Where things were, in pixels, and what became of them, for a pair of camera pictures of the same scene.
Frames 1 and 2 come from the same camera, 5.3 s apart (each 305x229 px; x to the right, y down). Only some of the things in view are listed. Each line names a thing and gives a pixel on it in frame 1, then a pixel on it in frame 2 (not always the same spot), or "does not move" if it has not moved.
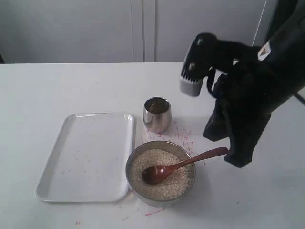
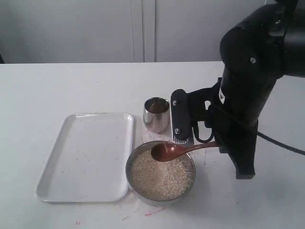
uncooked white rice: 169,189 does not move
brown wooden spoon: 160,173 -> 164,151
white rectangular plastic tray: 92,161 does not move
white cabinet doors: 120,31 does not move
